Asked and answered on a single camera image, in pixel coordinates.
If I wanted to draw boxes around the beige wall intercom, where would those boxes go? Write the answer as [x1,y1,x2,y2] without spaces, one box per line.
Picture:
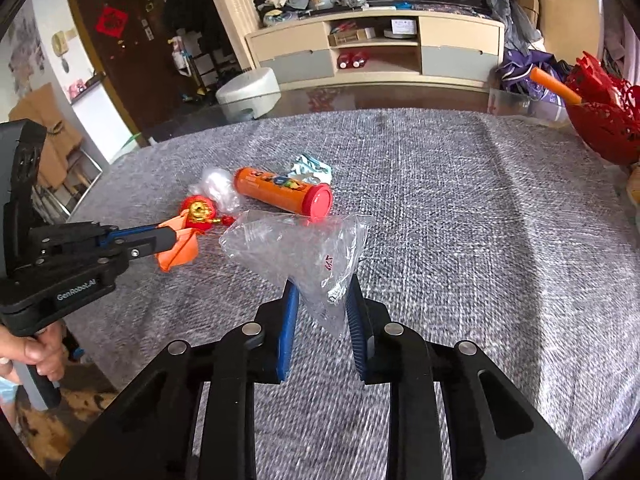
[52,29,76,74]

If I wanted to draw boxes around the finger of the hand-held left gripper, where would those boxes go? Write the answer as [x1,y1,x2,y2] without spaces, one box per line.
[97,223,176,246]
[124,237,177,261]

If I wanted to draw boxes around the purple cloth bag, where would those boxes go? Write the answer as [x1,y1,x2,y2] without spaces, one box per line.
[497,47,571,121]

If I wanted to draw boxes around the crumpled clear plastic wrap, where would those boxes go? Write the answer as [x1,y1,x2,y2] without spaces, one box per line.
[199,165,241,214]

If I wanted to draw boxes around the orange foam stick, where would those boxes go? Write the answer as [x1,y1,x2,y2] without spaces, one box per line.
[530,66,584,106]

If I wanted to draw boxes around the grey jacket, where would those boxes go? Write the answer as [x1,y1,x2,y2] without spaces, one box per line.
[482,0,544,54]

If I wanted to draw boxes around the white round stool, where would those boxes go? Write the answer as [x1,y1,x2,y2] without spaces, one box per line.
[215,67,282,124]

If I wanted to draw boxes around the cardboard box in cabinet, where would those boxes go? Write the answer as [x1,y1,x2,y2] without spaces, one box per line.
[327,27,374,47]

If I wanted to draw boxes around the dark hanging coats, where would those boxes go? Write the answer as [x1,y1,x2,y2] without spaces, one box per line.
[162,0,241,86]

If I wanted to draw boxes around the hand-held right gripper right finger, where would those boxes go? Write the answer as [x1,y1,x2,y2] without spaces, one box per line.
[345,274,585,480]

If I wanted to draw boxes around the red gold ornament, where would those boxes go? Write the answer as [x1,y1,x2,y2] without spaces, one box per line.
[179,194,236,234]

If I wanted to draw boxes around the beige grey TV cabinet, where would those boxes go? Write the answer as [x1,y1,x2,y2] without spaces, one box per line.
[244,3,506,94]

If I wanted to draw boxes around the beige woven panel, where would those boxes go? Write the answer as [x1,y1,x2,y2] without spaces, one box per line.
[197,0,264,69]

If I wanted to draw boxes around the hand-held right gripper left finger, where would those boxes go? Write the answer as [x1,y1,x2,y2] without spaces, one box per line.
[57,277,301,480]

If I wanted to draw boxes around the white round device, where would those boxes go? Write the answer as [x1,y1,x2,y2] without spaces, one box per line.
[384,17,420,41]

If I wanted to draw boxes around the red diamond door sign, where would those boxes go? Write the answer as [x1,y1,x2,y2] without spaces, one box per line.
[96,3,130,41]

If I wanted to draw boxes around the orange tube with red cap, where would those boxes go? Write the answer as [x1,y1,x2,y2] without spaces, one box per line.
[233,166,334,223]

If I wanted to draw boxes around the tan fuzzy garment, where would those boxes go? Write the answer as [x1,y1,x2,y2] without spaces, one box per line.
[9,82,84,191]

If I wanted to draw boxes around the red plastic basket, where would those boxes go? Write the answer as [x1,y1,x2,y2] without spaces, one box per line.
[562,51,640,166]

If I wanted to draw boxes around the white teal wrapper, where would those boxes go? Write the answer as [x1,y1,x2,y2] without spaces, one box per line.
[289,153,334,186]

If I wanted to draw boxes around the wall photo collage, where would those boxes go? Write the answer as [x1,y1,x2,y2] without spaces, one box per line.
[4,7,49,96]

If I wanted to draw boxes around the dark wooden door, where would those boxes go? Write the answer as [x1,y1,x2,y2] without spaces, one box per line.
[62,0,171,144]

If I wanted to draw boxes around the orange paper wrapper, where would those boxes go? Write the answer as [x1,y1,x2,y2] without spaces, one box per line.
[154,212,199,274]

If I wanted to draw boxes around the beige standing air conditioner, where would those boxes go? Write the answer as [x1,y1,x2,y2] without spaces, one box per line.
[534,0,609,64]

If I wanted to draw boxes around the pink kids scooter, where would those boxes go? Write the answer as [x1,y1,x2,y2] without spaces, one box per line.
[169,34,201,91]

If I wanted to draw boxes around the person's left hand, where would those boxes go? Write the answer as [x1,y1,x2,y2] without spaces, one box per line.
[0,326,66,381]

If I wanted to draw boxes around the clear plastic bag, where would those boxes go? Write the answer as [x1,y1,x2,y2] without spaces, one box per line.
[219,209,377,344]

